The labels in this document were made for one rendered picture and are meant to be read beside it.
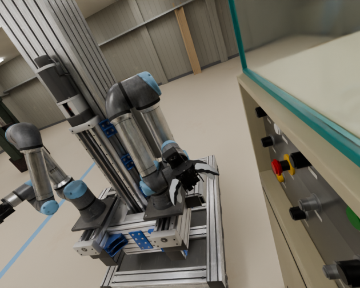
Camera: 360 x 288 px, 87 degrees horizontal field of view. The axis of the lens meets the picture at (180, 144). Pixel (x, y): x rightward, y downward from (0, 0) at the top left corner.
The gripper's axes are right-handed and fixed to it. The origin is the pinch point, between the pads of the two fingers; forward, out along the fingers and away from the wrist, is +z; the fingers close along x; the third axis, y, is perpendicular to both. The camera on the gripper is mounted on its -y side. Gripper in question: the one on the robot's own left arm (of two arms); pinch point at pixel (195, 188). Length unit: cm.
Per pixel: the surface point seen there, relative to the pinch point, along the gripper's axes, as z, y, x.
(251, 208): -67, 111, -29
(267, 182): -4.3, 19.6, -21.9
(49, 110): -1188, -37, 446
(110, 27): -950, -182, -73
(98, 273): -87, 92, 112
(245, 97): -9.6, -10.0, -27.9
